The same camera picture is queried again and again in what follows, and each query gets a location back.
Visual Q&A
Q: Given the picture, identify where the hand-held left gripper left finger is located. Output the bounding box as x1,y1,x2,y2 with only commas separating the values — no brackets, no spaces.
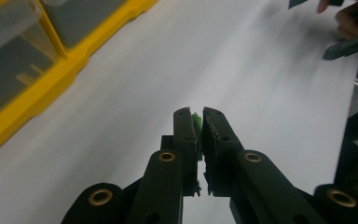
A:
127,106,200,224

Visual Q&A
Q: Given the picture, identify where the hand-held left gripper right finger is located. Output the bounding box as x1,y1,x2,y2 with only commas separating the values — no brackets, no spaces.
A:
200,106,325,224

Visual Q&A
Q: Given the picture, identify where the small green plastic piece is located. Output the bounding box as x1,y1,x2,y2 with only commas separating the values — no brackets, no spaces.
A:
191,111,204,161

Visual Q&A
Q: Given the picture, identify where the yellow organizer case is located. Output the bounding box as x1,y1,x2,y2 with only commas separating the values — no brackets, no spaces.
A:
0,0,160,164

